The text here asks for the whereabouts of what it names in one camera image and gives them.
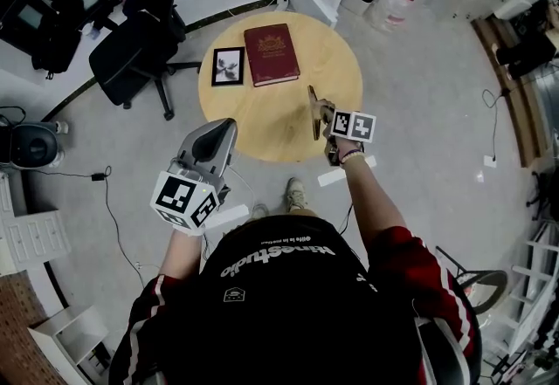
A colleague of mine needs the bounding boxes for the beaded bracelet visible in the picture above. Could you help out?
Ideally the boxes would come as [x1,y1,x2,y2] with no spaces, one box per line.
[339,148,366,165]

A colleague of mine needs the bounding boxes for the round wooden side table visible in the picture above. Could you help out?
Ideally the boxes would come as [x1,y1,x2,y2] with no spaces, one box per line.
[197,10,364,164]

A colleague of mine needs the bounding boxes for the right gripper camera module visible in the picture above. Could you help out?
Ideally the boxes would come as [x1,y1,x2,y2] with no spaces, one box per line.
[324,139,342,168]

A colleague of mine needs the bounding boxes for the white open shelf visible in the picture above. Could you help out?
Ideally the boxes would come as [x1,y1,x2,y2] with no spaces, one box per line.
[27,303,110,378]

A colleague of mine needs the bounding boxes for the white paper strip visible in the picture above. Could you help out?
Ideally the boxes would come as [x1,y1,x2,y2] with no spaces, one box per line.
[317,155,378,189]

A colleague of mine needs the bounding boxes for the person's left forearm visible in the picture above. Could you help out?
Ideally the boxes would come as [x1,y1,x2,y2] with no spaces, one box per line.
[159,229,206,284]

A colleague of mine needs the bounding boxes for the black picture frame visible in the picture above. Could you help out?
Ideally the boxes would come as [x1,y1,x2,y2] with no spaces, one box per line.
[210,46,245,88]

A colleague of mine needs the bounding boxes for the wooden steps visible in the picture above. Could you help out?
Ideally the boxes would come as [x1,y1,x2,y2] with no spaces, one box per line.
[470,16,550,169]

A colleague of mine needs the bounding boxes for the black chair with castors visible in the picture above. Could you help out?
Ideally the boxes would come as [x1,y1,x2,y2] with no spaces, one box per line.
[525,170,559,223]

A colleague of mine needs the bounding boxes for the black cable with adapter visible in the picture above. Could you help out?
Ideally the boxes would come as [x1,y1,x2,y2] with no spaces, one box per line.
[481,87,511,162]

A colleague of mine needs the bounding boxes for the white wristband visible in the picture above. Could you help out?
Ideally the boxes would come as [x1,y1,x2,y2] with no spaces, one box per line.
[171,223,206,237]

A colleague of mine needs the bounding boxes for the black backpack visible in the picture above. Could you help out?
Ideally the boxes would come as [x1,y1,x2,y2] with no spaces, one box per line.
[30,0,85,79]

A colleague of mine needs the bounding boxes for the red hardcover book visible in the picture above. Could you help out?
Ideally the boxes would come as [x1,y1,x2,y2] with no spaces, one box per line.
[243,23,301,88]

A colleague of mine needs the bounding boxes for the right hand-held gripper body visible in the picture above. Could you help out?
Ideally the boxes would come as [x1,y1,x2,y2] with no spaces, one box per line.
[329,110,378,152]

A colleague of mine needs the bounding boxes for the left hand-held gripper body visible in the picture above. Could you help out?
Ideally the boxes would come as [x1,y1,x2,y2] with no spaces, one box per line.
[149,157,224,231]

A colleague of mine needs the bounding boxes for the white power strip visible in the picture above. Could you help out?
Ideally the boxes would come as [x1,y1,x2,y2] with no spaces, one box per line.
[204,204,251,230]

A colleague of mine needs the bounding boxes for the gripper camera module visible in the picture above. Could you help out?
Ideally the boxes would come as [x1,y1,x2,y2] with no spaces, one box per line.
[216,182,232,209]
[324,139,342,168]

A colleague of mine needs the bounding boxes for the black oval plastic shell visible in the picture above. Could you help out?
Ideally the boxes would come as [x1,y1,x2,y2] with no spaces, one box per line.
[7,122,60,167]

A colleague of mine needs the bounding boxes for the white drawer cabinet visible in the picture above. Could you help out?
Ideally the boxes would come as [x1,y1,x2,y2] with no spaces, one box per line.
[0,173,73,276]

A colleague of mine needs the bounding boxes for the person's torso in black shirt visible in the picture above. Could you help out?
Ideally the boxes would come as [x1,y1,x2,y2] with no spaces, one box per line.
[108,214,484,385]

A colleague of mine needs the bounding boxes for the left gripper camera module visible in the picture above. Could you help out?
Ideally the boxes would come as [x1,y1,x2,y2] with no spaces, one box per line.
[216,182,232,209]

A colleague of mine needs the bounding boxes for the person's right shoe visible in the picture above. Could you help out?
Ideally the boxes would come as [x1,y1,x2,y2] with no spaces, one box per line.
[285,176,307,213]

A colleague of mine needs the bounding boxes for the black high-back office chair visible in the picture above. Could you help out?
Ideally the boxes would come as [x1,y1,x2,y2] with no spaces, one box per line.
[88,0,203,121]

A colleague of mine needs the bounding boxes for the person's right forearm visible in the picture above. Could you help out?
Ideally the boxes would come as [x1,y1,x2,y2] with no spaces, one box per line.
[341,154,411,256]

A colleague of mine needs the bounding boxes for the white metal rack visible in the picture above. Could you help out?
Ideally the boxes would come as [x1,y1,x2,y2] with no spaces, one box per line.
[506,220,559,358]

